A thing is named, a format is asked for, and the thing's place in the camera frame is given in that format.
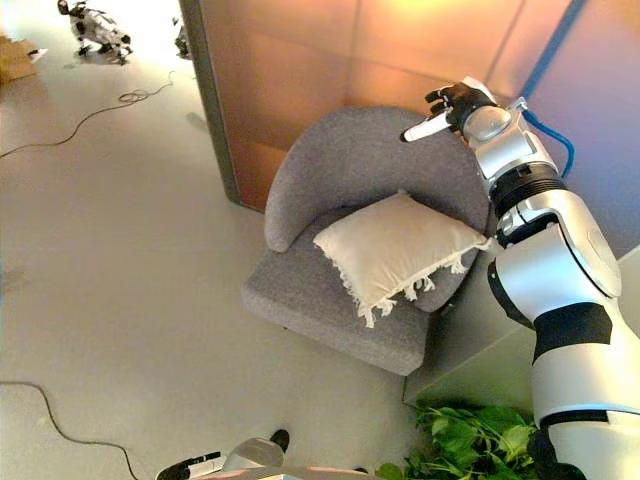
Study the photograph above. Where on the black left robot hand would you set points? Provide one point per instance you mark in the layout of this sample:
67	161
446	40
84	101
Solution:
187	467

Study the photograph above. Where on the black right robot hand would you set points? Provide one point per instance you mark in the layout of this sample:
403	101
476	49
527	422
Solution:
457	107

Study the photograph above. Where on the white fringed pillow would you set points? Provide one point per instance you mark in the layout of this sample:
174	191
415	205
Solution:
395	245

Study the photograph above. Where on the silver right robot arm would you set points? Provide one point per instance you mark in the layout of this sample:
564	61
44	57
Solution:
560	260

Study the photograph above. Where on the black left robot foot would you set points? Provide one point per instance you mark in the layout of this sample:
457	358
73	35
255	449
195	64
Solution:
281	440

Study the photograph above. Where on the silver robot torso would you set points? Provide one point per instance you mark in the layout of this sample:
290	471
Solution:
300	474

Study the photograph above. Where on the grey fabric tub armchair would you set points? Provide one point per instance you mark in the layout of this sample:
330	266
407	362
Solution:
350	165

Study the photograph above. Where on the dark machine behind partition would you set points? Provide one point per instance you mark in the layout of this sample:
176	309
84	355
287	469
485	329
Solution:
182	40

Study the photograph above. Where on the green leafy potted plant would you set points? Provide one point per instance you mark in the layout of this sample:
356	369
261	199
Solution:
470	445

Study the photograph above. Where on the black white robot dog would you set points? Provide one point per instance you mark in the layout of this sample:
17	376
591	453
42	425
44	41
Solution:
97	32

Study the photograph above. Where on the brown cardboard box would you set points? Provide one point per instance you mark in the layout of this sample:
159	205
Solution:
15	57

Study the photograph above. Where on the orange partition screen grey frame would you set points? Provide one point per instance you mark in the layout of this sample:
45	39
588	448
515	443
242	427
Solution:
310	75

